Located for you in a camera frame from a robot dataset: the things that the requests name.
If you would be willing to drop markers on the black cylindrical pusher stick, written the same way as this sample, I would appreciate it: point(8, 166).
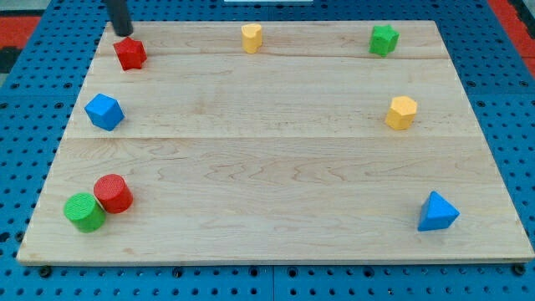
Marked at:
point(119, 17)

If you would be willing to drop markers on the red star block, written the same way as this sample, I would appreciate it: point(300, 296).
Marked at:
point(131, 53)

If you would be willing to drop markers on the green star block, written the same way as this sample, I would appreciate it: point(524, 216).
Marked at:
point(383, 40)

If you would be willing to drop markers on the blue cube block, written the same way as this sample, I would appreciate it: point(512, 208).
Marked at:
point(104, 112)

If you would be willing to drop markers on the red cylinder block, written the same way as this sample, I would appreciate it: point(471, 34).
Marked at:
point(113, 193)

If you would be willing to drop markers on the green cylinder block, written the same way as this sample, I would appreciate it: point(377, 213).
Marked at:
point(84, 212)

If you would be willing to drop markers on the light wooden board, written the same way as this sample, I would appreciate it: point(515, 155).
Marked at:
point(278, 157)

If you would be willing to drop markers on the yellow hexagon block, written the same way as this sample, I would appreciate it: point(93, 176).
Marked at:
point(401, 113)

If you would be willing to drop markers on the blue triangle block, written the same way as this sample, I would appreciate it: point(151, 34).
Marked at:
point(436, 213)

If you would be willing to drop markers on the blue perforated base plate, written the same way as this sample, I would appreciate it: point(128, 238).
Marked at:
point(40, 92)

